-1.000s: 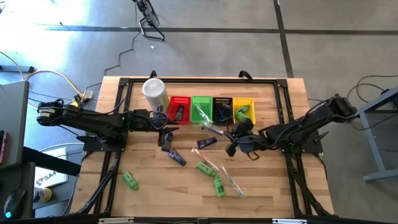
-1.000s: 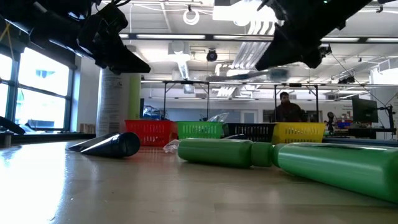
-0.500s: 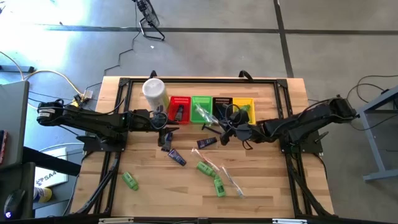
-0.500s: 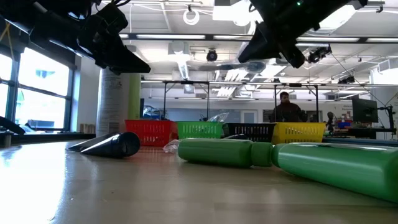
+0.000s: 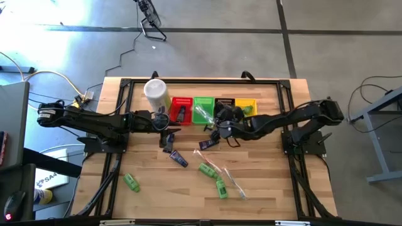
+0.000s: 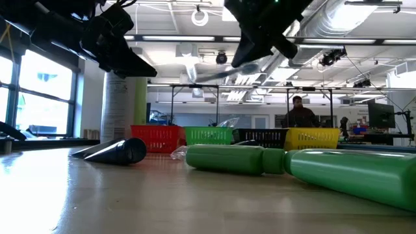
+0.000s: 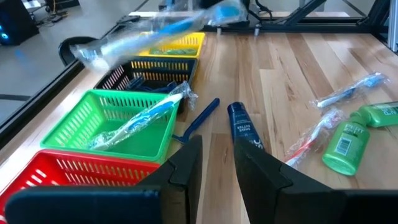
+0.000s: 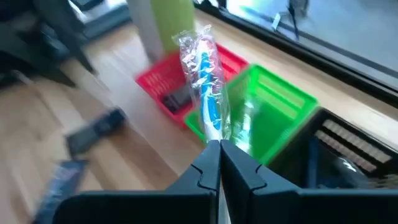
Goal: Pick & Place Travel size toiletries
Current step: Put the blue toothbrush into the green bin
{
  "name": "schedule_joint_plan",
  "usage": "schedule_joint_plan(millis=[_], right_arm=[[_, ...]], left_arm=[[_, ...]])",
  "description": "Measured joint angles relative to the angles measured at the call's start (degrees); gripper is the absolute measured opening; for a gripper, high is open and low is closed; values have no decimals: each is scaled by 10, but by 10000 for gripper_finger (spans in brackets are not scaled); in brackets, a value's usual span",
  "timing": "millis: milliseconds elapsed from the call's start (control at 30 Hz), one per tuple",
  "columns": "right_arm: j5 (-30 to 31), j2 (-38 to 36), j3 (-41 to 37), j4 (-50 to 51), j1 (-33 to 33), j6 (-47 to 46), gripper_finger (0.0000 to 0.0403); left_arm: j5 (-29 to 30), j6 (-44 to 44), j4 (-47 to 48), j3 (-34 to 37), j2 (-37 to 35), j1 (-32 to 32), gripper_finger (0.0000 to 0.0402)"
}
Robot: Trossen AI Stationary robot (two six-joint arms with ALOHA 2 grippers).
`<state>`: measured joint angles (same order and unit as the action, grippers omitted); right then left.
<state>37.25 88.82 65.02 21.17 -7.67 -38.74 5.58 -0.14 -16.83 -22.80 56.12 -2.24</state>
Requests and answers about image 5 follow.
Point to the silver aluminium bar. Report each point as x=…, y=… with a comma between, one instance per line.
x=292, y=223
x=116, y=222

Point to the white green wipes canister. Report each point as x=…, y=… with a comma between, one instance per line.
x=155, y=91

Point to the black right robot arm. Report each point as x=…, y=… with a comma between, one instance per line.
x=298, y=117

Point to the dark blue toothpaste tube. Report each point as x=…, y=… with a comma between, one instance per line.
x=181, y=114
x=208, y=144
x=178, y=158
x=169, y=143

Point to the black aluminium table frame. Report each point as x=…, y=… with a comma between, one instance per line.
x=204, y=81

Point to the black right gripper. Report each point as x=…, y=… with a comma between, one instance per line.
x=235, y=125

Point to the grey floor bar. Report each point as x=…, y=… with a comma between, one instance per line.
x=19, y=69

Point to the green plastic basket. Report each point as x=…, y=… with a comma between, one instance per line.
x=208, y=102

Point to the red plastic basket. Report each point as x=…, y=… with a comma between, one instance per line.
x=187, y=103

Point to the grey metal table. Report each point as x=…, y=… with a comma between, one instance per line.
x=374, y=147

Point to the white printed box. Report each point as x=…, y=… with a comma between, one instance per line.
x=50, y=182

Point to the white power strip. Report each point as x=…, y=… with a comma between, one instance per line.
x=89, y=94

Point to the yellow white cup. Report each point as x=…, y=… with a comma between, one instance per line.
x=44, y=197

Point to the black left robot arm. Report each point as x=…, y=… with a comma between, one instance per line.
x=88, y=120

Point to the black table clamp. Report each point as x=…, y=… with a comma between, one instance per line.
x=154, y=74
x=248, y=75

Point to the black plastic basket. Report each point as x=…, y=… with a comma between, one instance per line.
x=224, y=101

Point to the yellow plastic basket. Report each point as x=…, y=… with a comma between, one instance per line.
x=252, y=102

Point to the black side desk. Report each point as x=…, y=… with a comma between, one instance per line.
x=15, y=182

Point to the black computer mouse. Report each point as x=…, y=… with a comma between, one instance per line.
x=14, y=204

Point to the grey cabinet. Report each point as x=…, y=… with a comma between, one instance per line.
x=12, y=125

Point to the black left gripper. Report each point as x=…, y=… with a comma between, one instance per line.
x=146, y=120

